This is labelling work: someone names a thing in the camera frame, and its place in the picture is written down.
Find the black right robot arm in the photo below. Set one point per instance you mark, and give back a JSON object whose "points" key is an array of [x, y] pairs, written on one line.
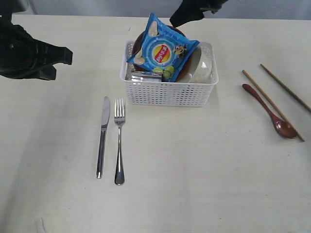
{"points": [[8, 7]]}

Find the silver metal fork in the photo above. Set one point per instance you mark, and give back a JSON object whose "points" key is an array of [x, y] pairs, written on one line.
{"points": [[119, 119]]}

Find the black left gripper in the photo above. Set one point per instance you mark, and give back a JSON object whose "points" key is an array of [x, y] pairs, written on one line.
{"points": [[193, 10]]}

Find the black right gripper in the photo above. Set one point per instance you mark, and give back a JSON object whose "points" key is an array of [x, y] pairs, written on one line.
{"points": [[21, 55]]}

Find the wooden chopstick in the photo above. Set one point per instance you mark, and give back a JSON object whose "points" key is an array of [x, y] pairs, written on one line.
{"points": [[286, 88], [264, 94]]}

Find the silver table knife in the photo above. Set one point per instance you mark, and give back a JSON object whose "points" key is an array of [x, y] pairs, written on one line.
{"points": [[104, 124]]}

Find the speckled white ceramic bowl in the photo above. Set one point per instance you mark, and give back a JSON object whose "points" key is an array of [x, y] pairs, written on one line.
{"points": [[199, 67]]}

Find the white perforated plastic basket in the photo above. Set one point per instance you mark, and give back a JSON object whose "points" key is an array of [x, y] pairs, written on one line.
{"points": [[166, 94]]}

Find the brown wooden spoon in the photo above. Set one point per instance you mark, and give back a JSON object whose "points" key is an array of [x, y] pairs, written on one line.
{"points": [[281, 126]]}

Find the blue Lay's chips bag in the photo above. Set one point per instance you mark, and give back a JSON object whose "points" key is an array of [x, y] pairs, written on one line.
{"points": [[163, 50]]}

